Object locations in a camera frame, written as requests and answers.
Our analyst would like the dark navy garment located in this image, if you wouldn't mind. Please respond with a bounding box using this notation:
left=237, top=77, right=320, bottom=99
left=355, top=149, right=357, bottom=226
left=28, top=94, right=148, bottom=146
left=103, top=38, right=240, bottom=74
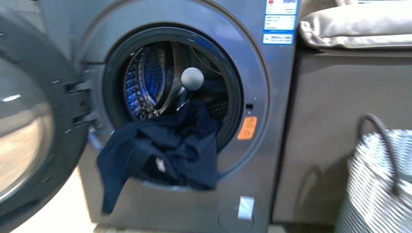
left=97, top=101, right=221, bottom=214

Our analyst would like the grey front-load washing machine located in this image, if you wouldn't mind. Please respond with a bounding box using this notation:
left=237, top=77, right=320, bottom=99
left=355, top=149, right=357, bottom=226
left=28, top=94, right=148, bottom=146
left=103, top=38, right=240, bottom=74
left=40, top=0, right=295, bottom=233

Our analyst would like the round washing machine door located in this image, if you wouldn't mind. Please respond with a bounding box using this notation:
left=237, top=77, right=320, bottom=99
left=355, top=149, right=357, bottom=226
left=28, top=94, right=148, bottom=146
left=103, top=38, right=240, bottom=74
left=0, top=4, right=91, bottom=233

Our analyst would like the orange warning sticker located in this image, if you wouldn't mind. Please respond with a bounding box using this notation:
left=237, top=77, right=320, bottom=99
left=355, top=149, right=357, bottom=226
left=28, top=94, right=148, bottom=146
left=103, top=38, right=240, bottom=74
left=237, top=116, right=258, bottom=140

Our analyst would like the white tape strip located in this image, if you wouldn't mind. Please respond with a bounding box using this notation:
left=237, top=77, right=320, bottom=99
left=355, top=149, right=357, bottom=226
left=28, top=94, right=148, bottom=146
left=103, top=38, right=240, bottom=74
left=238, top=196, right=255, bottom=220

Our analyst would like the white blue energy label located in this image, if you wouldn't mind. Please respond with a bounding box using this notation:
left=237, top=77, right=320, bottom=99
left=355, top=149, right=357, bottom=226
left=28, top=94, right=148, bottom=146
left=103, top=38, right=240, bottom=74
left=262, top=0, right=300, bottom=45

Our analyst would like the grey-brown cabinet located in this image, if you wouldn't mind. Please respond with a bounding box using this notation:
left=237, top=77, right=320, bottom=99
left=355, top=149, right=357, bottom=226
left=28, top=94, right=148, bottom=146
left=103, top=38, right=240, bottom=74
left=272, top=49, right=412, bottom=226

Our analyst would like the white woven laundry basket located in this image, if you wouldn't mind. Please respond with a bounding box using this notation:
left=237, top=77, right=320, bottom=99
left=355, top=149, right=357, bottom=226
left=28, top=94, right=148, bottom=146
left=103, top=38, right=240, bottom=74
left=334, top=129, right=412, bottom=233

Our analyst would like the beige cushion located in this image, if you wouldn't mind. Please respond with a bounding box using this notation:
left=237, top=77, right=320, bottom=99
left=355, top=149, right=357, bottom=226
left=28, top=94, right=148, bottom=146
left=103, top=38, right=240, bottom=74
left=299, top=0, right=412, bottom=50

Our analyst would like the dark wrapped basket handle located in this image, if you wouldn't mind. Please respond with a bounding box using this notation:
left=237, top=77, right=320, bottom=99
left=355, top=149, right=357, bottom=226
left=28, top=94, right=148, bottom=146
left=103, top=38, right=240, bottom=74
left=356, top=113, right=401, bottom=196

